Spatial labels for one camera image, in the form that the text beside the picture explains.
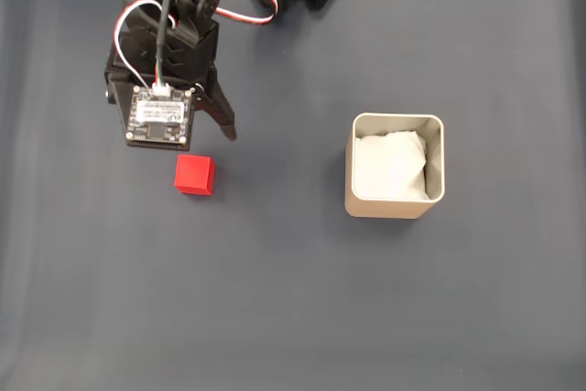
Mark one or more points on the red cube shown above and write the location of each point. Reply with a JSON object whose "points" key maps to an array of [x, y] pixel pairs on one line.
{"points": [[194, 176]]}

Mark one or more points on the beige square box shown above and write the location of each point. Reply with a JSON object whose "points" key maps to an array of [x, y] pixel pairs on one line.
{"points": [[389, 210]]}

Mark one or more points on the white tissue paper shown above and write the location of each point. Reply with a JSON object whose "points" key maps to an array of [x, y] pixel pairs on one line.
{"points": [[389, 166]]}

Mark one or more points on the bare camera circuit board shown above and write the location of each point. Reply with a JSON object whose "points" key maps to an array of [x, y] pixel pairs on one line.
{"points": [[160, 116]]}

